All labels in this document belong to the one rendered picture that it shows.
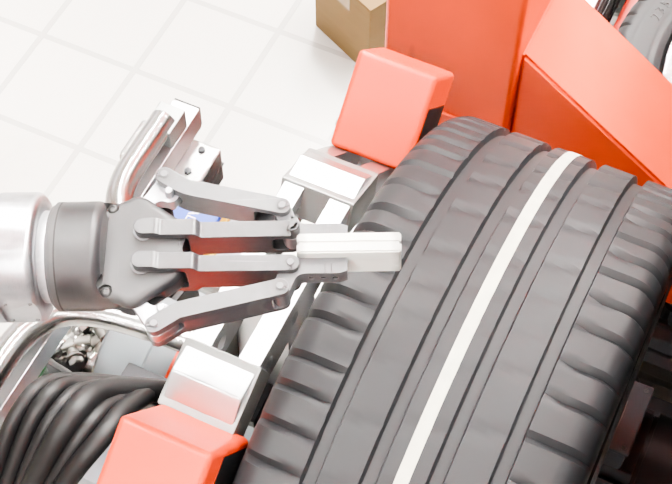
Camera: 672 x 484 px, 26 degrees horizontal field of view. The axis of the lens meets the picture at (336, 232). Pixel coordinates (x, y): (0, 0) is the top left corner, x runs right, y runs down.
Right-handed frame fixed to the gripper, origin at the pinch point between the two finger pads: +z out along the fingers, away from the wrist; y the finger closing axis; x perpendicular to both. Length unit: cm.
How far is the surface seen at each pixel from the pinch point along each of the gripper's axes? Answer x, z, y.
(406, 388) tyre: -10.2, 3.8, 5.8
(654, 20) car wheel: -85, 42, -82
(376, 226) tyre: -10.1, 1.8, -7.5
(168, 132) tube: -28.2, -17.9, -27.9
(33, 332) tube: -25.7, -27.9, -6.2
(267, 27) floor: -136, -19, -120
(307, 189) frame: -16.0, -3.9, -14.3
